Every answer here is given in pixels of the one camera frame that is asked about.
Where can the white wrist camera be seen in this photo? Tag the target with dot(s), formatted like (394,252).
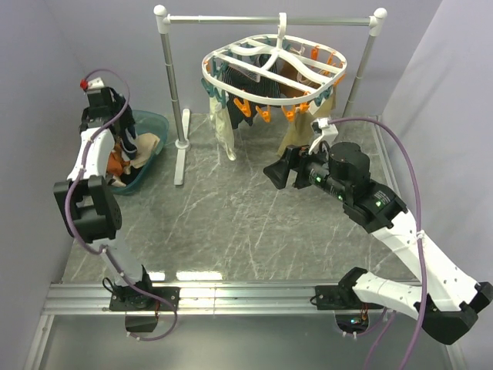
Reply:
(325,132)
(93,84)

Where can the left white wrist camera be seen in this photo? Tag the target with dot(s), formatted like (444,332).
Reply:
(93,84)

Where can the beige garment in basket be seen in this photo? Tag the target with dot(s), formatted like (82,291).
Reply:
(146,144)

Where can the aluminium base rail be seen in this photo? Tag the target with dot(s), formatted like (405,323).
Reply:
(219,325)

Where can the navy striped underwear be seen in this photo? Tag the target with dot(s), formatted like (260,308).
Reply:
(265,87)

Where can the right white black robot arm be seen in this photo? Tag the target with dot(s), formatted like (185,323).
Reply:
(451,299)

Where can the brown orange underwear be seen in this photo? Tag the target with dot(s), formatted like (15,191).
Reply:
(289,72)

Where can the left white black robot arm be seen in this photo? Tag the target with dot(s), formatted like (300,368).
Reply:
(90,211)

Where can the navy blue bear underwear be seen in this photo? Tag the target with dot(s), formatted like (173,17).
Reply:
(129,131)

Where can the white silver clothes rack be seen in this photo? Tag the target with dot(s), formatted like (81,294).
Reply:
(164,21)

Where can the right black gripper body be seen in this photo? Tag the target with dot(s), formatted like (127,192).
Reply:
(304,163)

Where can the orange brown garment in basket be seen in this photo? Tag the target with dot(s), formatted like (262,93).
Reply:
(118,162)

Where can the white round clip hanger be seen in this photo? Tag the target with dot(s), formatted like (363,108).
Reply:
(264,55)

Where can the khaki tan underwear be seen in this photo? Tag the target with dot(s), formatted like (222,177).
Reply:
(300,131)

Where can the teal plastic laundry basket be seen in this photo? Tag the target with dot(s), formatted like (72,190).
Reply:
(124,175)

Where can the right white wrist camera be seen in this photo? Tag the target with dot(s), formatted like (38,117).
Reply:
(325,132)

